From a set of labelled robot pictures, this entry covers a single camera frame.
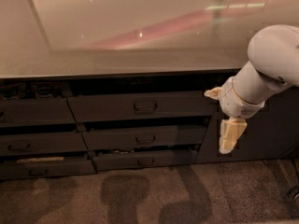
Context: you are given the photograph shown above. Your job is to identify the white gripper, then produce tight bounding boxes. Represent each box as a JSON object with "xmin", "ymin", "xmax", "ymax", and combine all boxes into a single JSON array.
[{"xmin": 204, "ymin": 77, "xmax": 264, "ymax": 154}]

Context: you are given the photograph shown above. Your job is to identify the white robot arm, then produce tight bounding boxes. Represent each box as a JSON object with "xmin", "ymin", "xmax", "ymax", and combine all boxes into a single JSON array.
[{"xmin": 205, "ymin": 25, "xmax": 299, "ymax": 154}]

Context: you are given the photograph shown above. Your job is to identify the dark snack packets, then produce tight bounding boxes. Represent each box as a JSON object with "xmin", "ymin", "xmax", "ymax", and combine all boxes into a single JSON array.
[{"xmin": 0, "ymin": 82, "xmax": 61, "ymax": 100}]

